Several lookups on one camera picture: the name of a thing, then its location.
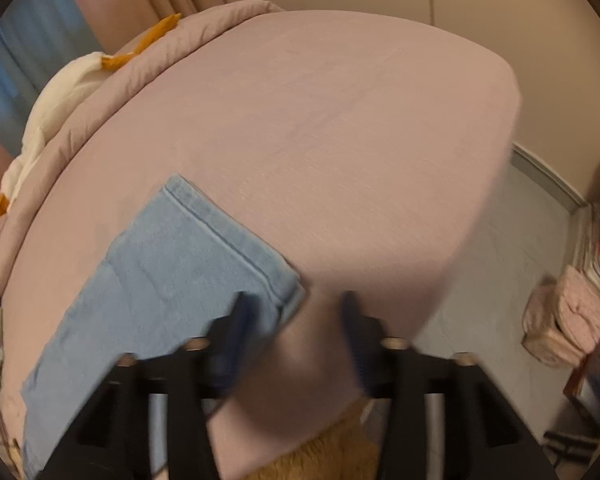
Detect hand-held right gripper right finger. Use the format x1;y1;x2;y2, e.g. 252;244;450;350
346;290;556;480

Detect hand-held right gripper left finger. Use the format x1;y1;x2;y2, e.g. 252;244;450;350
40;292;255;480

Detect light blue denim pants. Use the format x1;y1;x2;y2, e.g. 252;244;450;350
20;174;309;480

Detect person's orange fleece clothing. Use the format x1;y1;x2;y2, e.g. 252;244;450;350
242;400;381;480

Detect bed with pink sheet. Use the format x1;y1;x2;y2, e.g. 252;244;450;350
0;10;524;480

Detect folded pink bedding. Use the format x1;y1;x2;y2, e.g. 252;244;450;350
521;265;600;367

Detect black item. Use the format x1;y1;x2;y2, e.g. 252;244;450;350
544;430;599;464

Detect blue box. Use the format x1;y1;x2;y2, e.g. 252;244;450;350
562;310;600;432

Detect stack of books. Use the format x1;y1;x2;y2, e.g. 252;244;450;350
572;195;600;312

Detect white goose plush toy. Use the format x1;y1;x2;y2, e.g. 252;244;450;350
0;12;183;229

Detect pink quilt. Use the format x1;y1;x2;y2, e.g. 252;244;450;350
0;0;287;302

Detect blue curtain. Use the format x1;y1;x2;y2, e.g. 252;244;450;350
0;0;97;132

